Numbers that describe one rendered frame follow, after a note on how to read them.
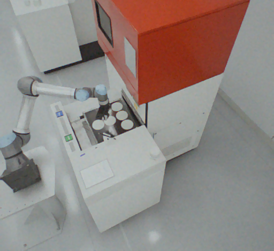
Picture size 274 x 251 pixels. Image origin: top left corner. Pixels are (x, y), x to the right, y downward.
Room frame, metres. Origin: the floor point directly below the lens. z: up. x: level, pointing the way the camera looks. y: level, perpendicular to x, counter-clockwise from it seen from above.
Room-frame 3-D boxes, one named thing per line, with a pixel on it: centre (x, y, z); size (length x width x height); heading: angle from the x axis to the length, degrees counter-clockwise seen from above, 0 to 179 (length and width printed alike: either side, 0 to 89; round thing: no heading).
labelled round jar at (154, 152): (0.86, -0.13, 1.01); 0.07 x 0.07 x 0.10
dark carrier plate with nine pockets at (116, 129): (1.25, 0.22, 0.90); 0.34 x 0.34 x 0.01; 25
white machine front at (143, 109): (1.52, 0.10, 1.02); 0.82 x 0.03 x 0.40; 25
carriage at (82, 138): (1.12, 0.45, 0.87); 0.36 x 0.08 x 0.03; 25
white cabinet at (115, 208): (1.13, 0.28, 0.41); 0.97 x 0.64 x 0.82; 25
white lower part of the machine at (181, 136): (1.66, -0.21, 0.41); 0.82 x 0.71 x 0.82; 25
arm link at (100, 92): (1.20, 0.24, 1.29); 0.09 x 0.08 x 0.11; 87
